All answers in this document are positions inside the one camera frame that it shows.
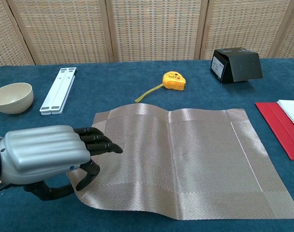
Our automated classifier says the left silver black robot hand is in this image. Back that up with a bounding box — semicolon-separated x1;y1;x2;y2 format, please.
0;125;124;202

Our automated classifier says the yellow tape measure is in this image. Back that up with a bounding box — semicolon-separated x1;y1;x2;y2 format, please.
134;71;186;103

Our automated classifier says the black product box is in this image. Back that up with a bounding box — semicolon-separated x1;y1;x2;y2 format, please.
209;48;263;85

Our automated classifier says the red folder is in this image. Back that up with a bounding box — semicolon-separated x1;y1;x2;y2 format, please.
255;101;294;161

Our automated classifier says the white spiral notebook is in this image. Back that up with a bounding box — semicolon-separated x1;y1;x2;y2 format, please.
277;99;294;133

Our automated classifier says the woven bamboo folding screen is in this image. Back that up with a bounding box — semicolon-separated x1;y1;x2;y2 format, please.
0;0;294;70

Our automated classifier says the white folding laptop stand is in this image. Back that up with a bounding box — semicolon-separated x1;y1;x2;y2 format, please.
39;67;77;116

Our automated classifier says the beige woven placemat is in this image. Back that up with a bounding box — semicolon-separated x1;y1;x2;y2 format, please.
66;103;294;222

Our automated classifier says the white bowl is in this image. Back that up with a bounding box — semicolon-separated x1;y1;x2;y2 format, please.
0;82;34;115

